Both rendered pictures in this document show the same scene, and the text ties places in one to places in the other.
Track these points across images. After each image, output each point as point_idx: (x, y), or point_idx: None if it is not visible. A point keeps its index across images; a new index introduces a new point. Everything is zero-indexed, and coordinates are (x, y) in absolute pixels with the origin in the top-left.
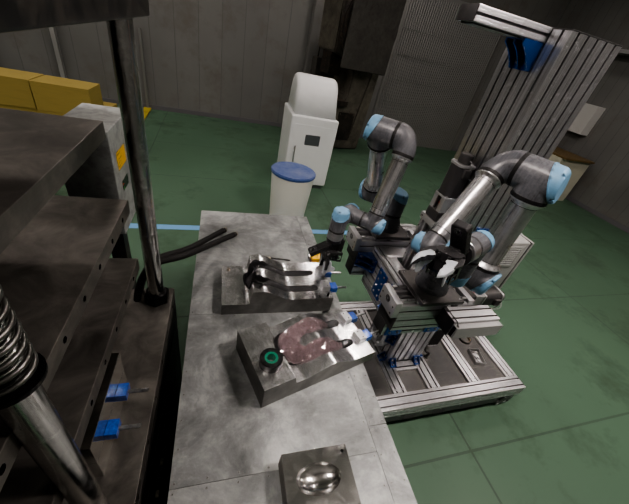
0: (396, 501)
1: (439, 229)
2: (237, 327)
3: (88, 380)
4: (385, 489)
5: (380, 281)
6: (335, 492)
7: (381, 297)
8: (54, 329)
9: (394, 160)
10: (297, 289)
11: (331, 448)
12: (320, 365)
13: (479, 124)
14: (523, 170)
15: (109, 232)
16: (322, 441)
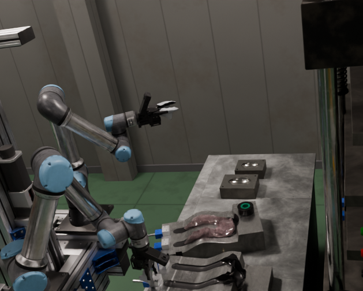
0: (204, 184)
1: (115, 138)
2: (261, 264)
3: None
4: (206, 187)
5: (88, 283)
6: (234, 177)
7: (123, 241)
8: (347, 128)
9: None
10: (193, 269)
11: (227, 187)
12: (211, 212)
13: None
14: (62, 96)
15: (345, 167)
16: (227, 202)
